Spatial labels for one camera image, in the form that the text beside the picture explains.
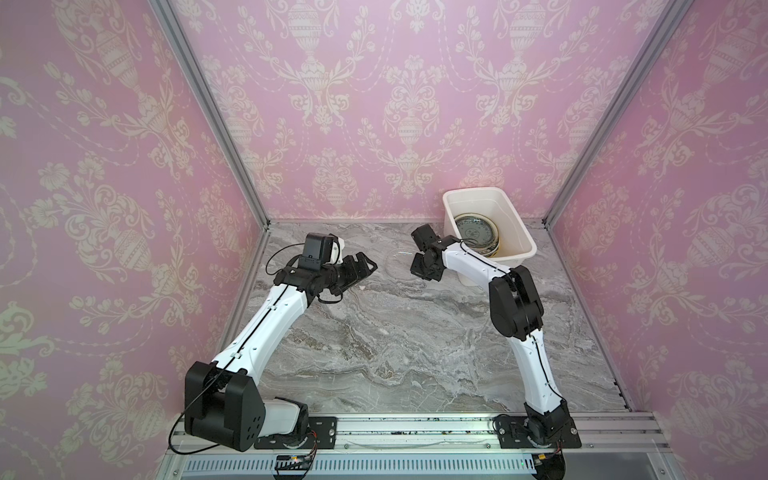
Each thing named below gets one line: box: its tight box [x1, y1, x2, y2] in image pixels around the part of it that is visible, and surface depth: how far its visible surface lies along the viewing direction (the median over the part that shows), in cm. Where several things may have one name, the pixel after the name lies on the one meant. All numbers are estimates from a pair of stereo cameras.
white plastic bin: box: [443, 187, 537, 286], surface depth 109 cm
